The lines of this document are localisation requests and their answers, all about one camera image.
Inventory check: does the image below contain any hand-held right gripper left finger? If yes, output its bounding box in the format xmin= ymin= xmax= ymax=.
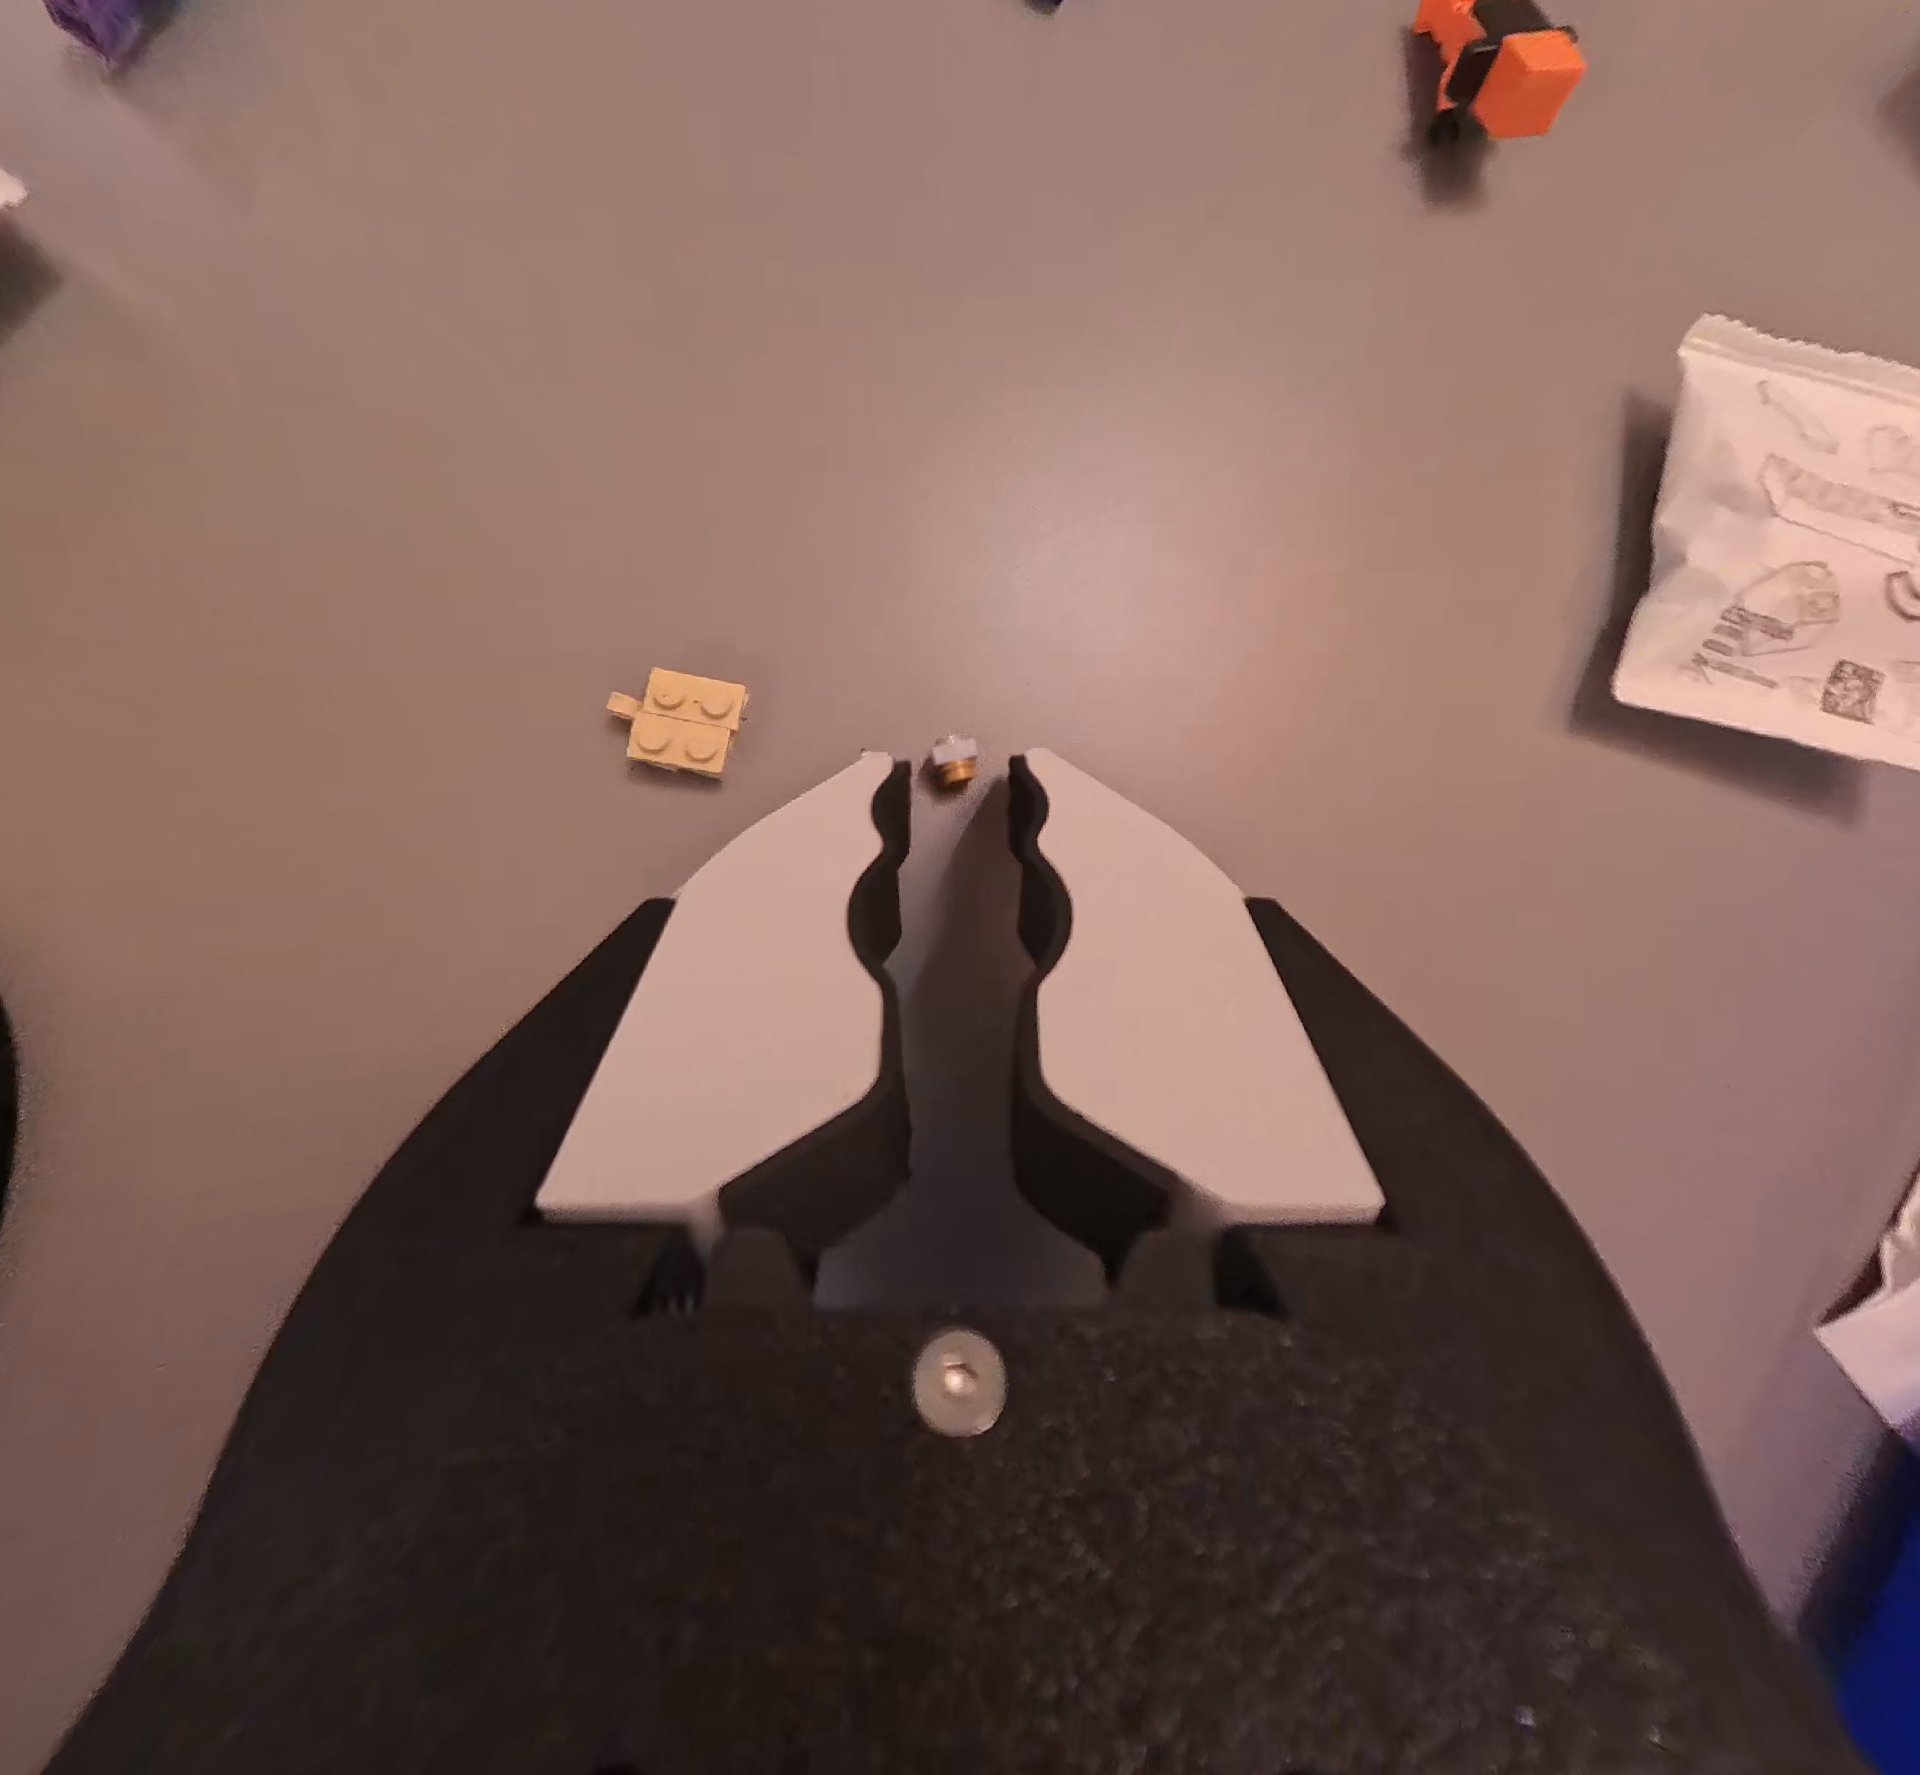
xmin=537 ymin=750 xmax=912 ymax=1284

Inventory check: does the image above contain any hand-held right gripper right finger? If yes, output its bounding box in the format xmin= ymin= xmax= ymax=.
xmin=1007 ymin=750 xmax=1383 ymax=1284

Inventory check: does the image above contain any tan hinge brick plate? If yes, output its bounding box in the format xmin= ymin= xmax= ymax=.
xmin=606 ymin=665 xmax=749 ymax=781

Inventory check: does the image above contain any grey desk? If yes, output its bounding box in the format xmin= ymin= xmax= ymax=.
xmin=0 ymin=0 xmax=1920 ymax=1775

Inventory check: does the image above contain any crumpled white paper bag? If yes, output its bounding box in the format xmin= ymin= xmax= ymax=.
xmin=1814 ymin=1173 xmax=1920 ymax=1441

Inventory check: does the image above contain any small printed white paper bag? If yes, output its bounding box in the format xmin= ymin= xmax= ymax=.
xmin=1612 ymin=314 xmax=1920 ymax=769

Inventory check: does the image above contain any blue container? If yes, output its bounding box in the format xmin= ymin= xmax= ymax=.
xmin=1795 ymin=1426 xmax=1920 ymax=1775

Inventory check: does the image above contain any orange and black toy figure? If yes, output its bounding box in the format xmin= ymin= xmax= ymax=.
xmin=1408 ymin=0 xmax=1588 ymax=148

